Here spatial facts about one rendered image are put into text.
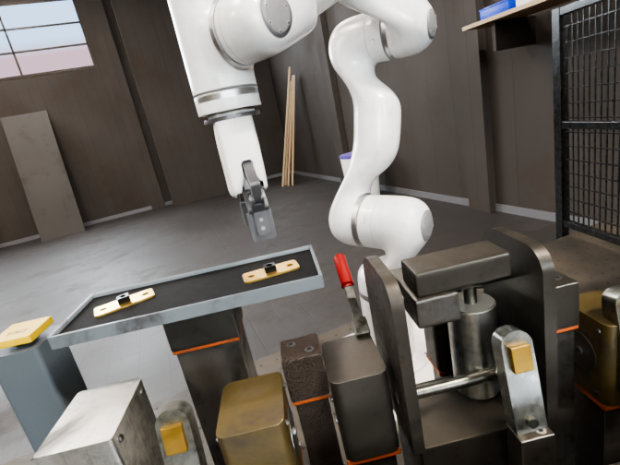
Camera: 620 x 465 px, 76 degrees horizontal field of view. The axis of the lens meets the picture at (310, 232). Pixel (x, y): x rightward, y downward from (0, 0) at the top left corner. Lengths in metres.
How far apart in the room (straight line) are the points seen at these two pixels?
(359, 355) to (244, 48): 0.38
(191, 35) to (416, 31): 0.46
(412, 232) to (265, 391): 0.46
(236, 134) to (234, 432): 0.34
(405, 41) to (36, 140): 9.25
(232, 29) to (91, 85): 9.50
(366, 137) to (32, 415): 0.74
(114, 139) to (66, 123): 0.94
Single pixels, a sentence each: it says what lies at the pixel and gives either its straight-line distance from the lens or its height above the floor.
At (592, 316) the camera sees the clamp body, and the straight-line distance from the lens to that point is 0.60.
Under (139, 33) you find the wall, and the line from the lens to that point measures 9.53.
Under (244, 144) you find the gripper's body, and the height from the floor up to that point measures 1.35.
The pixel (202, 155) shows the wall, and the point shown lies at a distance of 9.33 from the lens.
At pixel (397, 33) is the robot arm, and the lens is 0.85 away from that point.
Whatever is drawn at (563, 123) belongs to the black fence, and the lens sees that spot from 1.81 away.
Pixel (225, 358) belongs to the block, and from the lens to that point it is 0.62.
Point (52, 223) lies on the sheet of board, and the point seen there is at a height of 0.31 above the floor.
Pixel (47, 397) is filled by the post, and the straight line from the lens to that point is 0.72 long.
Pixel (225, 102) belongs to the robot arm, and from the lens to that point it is 0.52.
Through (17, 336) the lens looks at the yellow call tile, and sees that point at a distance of 0.70.
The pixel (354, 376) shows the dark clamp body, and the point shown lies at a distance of 0.48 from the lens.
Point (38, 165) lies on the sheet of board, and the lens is 9.69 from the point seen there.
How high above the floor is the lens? 1.37
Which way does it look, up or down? 16 degrees down
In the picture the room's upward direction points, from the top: 12 degrees counter-clockwise
